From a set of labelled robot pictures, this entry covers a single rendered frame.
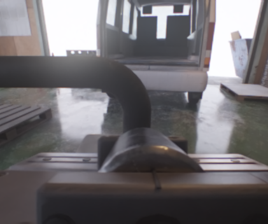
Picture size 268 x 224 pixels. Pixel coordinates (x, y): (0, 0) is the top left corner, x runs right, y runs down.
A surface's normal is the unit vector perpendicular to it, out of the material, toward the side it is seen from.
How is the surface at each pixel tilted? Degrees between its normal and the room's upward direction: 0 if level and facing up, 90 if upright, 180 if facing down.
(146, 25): 93
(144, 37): 93
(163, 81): 89
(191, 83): 89
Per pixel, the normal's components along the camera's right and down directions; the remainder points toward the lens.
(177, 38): -0.22, 0.40
